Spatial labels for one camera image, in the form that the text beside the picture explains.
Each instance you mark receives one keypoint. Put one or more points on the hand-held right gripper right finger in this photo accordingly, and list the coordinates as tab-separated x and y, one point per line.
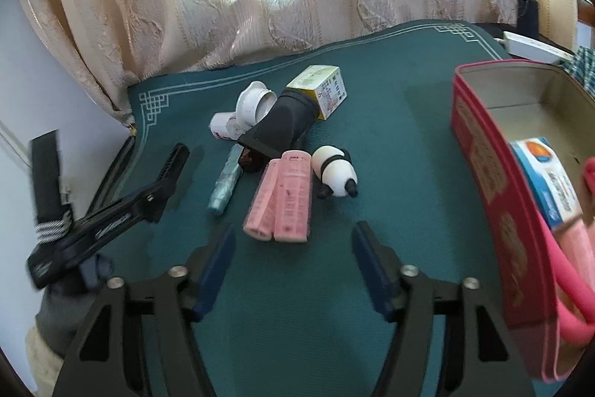
372	271

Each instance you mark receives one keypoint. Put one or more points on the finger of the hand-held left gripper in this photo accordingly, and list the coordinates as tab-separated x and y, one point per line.
116	220

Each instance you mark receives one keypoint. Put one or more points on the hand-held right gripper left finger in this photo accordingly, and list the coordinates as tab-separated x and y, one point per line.
214	271

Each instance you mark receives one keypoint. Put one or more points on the pink hair roller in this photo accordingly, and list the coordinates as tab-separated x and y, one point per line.
293	197
260	201

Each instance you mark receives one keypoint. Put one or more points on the white teal-printed tissue packet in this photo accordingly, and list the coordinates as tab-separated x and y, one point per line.
225	183

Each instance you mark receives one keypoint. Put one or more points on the panda toy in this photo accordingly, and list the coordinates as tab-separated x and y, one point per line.
334	171

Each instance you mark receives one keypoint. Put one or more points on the white carton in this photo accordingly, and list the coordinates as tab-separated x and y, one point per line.
222	125

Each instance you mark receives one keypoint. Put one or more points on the black hair dryer nozzle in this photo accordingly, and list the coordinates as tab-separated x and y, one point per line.
283	122

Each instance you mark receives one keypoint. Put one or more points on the white round plastic container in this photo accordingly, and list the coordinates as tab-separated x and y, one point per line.
255	101

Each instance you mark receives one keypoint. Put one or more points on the yellow box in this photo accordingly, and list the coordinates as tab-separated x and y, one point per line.
320	90

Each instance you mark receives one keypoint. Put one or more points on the pink bent foam curler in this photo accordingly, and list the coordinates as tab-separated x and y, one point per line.
565	276

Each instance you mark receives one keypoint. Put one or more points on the blue white medicine box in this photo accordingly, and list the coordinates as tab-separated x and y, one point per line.
548	178

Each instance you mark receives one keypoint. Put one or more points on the person's left forearm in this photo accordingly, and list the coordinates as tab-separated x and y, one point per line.
42	360

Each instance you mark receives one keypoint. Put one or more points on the person's left hand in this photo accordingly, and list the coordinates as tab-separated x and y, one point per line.
69	304

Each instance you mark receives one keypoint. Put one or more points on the brass curtain tieback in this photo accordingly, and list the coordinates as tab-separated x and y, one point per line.
132	128

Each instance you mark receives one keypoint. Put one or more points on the green desk mat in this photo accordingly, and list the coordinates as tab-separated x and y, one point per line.
395	155

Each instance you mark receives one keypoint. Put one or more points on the beige patterned curtain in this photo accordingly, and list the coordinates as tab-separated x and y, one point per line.
186	6

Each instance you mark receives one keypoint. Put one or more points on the white power strip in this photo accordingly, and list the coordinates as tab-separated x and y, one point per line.
534	46

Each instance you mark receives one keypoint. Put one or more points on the plaid cloth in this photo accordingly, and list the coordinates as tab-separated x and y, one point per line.
583	69

